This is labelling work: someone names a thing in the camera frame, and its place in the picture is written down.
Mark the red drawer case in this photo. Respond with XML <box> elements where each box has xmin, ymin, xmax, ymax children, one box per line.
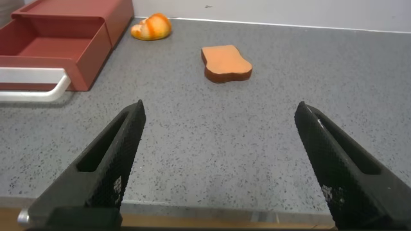
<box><xmin>11</xmin><ymin>0</ymin><xmax>135</xmax><ymax>49</ymax></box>

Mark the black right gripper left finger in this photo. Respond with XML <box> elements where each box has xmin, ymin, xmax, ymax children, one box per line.
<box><xmin>27</xmin><ymin>99</ymin><xmax>147</xmax><ymax>227</ymax></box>

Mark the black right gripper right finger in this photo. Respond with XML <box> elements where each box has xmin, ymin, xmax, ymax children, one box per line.
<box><xmin>294</xmin><ymin>101</ymin><xmax>411</xmax><ymax>230</ymax></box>

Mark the red drawer with white handle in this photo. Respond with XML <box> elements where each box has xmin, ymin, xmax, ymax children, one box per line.
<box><xmin>0</xmin><ymin>15</ymin><xmax>113</xmax><ymax>103</ymax></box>

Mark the orange and white bun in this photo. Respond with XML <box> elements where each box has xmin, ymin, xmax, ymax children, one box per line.
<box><xmin>130</xmin><ymin>12</ymin><xmax>173</xmax><ymax>42</ymax></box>

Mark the toast slice with brown crust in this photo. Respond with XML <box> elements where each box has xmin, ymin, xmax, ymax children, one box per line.
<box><xmin>201</xmin><ymin>44</ymin><xmax>254</xmax><ymax>84</ymax></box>

